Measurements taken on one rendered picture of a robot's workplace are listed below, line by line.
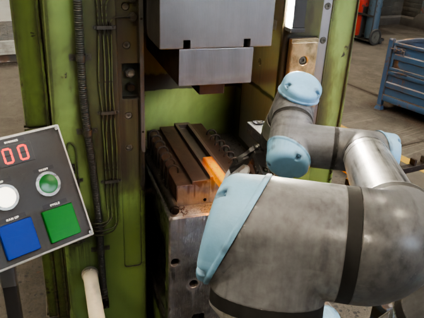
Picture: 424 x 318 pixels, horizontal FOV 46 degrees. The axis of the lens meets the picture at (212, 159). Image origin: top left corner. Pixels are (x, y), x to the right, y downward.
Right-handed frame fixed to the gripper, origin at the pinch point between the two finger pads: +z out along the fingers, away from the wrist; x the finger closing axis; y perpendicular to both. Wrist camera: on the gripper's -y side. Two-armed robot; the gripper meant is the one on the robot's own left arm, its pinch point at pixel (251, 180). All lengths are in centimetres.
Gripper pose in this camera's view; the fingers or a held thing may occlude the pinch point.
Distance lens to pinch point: 119.0
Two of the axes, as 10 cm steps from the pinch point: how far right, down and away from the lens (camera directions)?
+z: -1.9, 5.8, 7.9
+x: 9.5, -1.0, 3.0
